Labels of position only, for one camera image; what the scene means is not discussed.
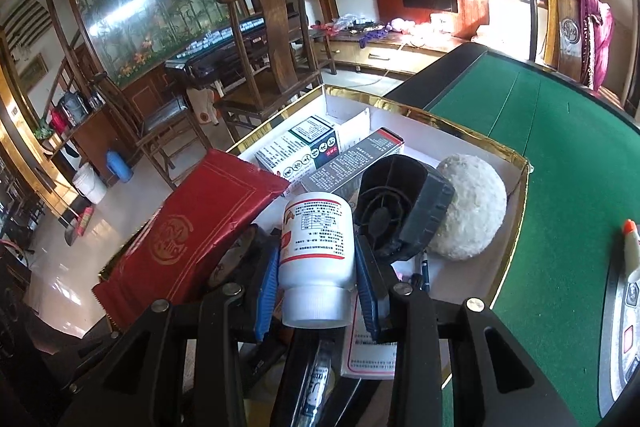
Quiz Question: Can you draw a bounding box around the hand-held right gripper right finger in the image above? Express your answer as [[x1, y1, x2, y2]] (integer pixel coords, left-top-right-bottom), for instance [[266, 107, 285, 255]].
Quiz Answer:
[[354, 234, 558, 427]]

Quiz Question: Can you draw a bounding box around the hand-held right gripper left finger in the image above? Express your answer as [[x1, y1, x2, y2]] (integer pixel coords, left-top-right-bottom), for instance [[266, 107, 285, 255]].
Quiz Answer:
[[60, 247, 281, 427]]

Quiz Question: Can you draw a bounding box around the white bottle with red label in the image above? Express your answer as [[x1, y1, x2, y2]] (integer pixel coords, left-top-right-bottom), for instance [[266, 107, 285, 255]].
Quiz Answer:
[[277, 191, 359, 329]]

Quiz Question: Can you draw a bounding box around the large red foil packet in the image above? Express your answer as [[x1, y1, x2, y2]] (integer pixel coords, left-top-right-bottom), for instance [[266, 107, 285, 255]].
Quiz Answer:
[[92, 150, 292, 327]]

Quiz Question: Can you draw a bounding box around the gold-edged white cardboard tray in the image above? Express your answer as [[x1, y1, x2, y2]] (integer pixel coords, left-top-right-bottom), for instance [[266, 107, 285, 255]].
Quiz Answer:
[[95, 83, 531, 427]]

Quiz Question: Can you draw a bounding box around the long grey carton box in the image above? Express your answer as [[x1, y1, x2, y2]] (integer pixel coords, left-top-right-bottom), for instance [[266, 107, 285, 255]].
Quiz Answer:
[[301, 127, 406, 198]]

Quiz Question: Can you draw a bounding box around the white fluffy ball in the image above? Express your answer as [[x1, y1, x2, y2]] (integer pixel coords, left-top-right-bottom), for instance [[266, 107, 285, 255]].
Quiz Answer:
[[426, 154, 509, 262]]

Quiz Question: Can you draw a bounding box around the black tape roll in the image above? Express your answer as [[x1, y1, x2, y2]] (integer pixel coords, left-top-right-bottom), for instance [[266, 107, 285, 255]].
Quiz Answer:
[[207, 224, 273, 293]]

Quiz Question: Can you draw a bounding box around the white paper box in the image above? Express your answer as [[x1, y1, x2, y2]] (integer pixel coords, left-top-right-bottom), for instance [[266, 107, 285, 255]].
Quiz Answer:
[[341, 326, 401, 379]]

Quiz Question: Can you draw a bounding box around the thin black pen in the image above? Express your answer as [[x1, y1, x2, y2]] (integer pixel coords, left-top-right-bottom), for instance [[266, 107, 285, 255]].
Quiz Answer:
[[415, 251, 432, 293]]

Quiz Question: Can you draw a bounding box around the small black fan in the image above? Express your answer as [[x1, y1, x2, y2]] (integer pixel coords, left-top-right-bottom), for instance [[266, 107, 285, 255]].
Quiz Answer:
[[352, 155, 457, 264]]

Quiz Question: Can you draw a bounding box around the blue white medicine box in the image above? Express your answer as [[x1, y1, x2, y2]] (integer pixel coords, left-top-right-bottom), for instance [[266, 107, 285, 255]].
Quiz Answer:
[[254, 107, 372, 188]]

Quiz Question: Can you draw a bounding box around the blue plastic bottle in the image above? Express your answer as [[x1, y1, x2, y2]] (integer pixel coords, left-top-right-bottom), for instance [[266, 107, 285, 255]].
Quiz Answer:
[[105, 149, 134, 184]]

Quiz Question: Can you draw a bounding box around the broom with dustpan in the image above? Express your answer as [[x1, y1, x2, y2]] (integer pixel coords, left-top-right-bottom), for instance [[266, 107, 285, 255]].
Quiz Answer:
[[64, 204, 96, 249]]

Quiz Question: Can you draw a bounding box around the white plastic bucket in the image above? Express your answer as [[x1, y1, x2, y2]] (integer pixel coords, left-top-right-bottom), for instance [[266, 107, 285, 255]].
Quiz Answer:
[[71, 162, 109, 206]]

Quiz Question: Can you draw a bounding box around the low wooden armchair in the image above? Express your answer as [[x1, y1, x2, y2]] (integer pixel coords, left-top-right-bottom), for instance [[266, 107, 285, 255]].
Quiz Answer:
[[92, 73, 213, 190]]

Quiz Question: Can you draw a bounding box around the wooden sideboard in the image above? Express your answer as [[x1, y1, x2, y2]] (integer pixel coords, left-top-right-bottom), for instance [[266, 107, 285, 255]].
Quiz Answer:
[[35, 104, 138, 178]]

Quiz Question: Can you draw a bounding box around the dark game table with tiles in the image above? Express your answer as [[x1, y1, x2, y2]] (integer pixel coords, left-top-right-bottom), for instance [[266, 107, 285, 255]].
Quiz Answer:
[[164, 13, 303, 94]]

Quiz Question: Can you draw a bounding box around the low wooden TV cabinet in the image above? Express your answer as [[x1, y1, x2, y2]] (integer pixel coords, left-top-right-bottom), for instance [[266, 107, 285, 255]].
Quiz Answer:
[[320, 24, 473, 78]]

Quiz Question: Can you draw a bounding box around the glue bottle with orange cap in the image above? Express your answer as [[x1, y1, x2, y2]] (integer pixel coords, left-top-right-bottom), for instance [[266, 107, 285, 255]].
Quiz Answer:
[[621, 218, 640, 280]]

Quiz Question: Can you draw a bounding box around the dark wooden armchair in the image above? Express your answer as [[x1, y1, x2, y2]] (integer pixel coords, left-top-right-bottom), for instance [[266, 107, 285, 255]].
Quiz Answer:
[[215, 0, 337, 142]]

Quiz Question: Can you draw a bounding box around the small framed picture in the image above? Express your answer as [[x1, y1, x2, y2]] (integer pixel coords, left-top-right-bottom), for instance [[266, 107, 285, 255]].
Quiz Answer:
[[17, 54, 48, 92]]

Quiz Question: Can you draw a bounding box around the wooden chair with round emblem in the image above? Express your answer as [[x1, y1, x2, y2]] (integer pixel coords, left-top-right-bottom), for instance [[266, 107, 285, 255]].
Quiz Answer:
[[519, 0, 617, 94]]

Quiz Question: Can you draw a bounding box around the magenta fringed cloth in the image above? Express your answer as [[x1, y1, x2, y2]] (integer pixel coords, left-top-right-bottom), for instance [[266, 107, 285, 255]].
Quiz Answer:
[[577, 0, 615, 92]]

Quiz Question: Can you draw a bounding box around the striped wall hanging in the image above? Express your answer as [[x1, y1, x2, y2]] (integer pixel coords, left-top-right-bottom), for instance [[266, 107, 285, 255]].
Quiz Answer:
[[0, 0, 53, 50]]

